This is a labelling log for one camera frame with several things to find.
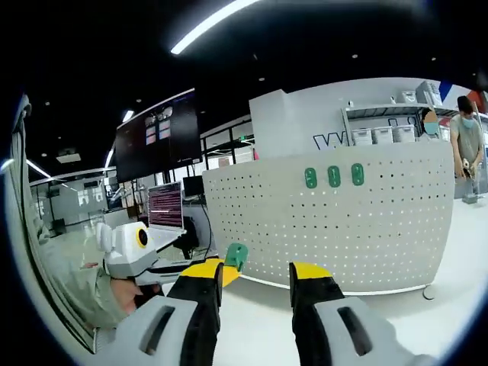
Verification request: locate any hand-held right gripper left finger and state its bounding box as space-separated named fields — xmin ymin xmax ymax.
xmin=89 ymin=258 xmax=226 ymax=366

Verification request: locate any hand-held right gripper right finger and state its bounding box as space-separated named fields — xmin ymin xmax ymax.
xmin=288 ymin=261 xmax=436 ymax=366

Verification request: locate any white pegboard mounting plate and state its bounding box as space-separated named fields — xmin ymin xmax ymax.
xmin=201 ymin=141 xmax=457 ymax=300

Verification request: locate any person's left hand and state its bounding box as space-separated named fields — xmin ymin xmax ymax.
xmin=110 ymin=279 xmax=165 ymax=313

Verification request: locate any open silver laptop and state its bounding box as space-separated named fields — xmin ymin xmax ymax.
xmin=146 ymin=181 xmax=188 ymax=249

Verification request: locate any small black monitor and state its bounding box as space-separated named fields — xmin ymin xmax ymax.
xmin=181 ymin=175 xmax=205 ymax=199

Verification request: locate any person's light grey coat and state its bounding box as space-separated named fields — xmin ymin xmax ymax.
xmin=5 ymin=93 xmax=96 ymax=354

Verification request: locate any white storage box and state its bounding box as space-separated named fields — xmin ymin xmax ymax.
xmin=392 ymin=124 xmax=416 ymax=143
xmin=352 ymin=128 xmax=374 ymax=146
xmin=372 ymin=127 xmax=394 ymax=145

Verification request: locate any metal storage shelf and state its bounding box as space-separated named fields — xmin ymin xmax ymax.
xmin=341 ymin=80 xmax=488 ymax=146

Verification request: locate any long ceiling light strip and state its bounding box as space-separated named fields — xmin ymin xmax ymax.
xmin=170 ymin=0 xmax=260 ymax=55

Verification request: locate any large black wall display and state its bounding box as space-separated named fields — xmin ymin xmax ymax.
xmin=114 ymin=88 xmax=203 ymax=183

